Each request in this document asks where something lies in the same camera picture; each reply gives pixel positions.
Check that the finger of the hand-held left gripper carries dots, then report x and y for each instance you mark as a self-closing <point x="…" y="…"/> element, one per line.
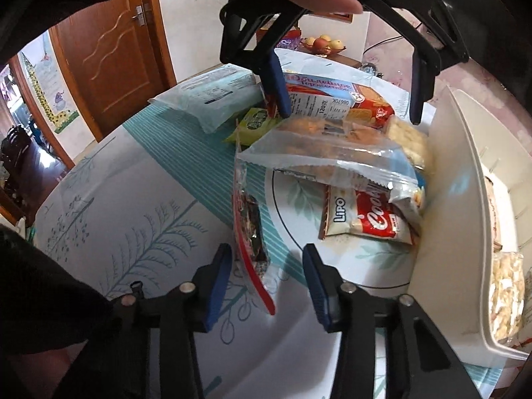
<point x="417" y="95"/>
<point x="277" y="87"/>

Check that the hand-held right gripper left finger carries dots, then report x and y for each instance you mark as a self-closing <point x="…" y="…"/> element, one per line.
<point x="218" y="291"/>

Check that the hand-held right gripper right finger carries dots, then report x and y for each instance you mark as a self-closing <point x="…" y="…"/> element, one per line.
<point x="318" y="291"/>

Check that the blue orange biscuit pack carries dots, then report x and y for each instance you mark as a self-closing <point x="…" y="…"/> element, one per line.
<point x="328" y="99"/>

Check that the red zip candy bag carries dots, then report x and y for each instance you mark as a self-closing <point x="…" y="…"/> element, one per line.
<point x="249" y="228"/>

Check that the clear biscuit bag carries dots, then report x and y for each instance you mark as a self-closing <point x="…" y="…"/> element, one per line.
<point x="332" y="153"/>

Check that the white plastic storage bin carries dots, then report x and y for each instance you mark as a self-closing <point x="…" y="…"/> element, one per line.
<point x="453" y="224"/>

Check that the white red snack bag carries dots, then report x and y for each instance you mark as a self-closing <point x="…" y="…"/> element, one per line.
<point x="492" y="212"/>

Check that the clear puffed snack bag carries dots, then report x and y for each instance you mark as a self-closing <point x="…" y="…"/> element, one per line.
<point x="505" y="299"/>

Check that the clear square cracker packet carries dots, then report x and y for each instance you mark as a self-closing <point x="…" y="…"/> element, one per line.
<point x="409" y="137"/>

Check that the small green snack packet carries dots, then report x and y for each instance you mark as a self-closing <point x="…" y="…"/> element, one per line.
<point x="253" y="124"/>

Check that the red printed plastic bag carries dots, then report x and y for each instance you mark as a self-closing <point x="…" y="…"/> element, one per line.
<point x="291" y="41"/>

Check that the dark fruit bowl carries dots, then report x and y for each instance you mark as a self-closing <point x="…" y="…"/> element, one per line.
<point x="322" y="52"/>

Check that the red apple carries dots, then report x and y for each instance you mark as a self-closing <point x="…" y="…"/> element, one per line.
<point x="320" y="43"/>

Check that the light blue snack packet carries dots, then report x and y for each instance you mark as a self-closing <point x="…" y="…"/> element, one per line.
<point x="199" y="99"/>

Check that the white red cookie packet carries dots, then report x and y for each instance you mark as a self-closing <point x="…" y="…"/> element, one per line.
<point x="365" y="220"/>

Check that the table with leaf tablecloth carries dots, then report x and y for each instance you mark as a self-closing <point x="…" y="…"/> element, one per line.
<point x="137" y="216"/>

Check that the small white blue packet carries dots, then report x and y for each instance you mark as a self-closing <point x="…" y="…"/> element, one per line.
<point x="409" y="205"/>

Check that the brown wooden door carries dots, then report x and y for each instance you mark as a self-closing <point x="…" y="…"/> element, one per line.
<point x="112" y="37"/>

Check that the dark wooden chair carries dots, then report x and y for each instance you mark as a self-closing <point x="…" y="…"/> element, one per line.
<point x="14" y="147"/>

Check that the giraffe wall sticker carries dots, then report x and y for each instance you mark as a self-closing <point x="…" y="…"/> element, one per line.
<point x="52" y="95"/>

